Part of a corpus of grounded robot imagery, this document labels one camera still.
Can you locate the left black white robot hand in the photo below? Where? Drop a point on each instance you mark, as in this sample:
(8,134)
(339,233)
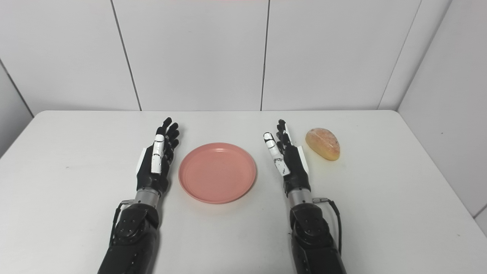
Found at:
(156,167)

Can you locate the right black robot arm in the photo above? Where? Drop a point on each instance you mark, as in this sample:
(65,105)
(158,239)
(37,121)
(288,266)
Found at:
(315,239)

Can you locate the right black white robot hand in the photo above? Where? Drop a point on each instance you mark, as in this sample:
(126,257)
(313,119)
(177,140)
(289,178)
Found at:
(295,169)

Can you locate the golden bread roll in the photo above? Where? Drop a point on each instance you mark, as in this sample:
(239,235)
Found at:
(323,143)

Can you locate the pink round plate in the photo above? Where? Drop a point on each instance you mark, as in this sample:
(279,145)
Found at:
(217,172)

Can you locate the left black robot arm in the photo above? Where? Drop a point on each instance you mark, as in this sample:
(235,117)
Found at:
(131,239)

